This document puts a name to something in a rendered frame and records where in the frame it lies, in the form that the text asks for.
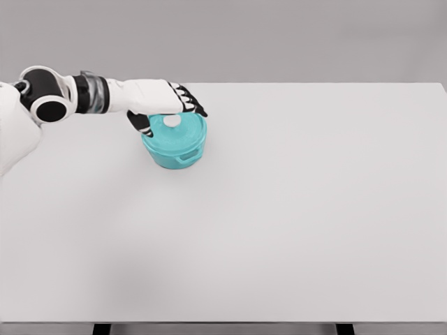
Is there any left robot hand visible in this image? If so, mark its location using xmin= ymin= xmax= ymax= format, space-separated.
xmin=124 ymin=79 xmax=209 ymax=138

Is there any teal pot lid white knob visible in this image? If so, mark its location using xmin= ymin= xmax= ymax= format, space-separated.
xmin=144 ymin=112 xmax=207 ymax=145

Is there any teal pot with handles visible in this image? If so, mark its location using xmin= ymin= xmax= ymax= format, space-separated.
xmin=140 ymin=115 xmax=209 ymax=170

